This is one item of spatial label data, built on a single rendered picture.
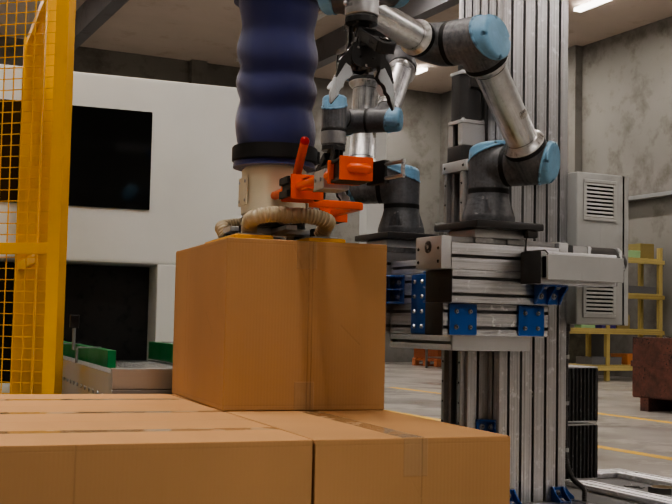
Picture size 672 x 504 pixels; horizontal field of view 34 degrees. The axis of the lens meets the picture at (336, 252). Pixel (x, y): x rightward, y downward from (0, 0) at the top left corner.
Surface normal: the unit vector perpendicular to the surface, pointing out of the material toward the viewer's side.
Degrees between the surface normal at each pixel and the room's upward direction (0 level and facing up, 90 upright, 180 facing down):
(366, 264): 90
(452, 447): 90
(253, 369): 90
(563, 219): 90
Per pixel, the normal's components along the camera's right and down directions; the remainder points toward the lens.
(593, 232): 0.44, -0.05
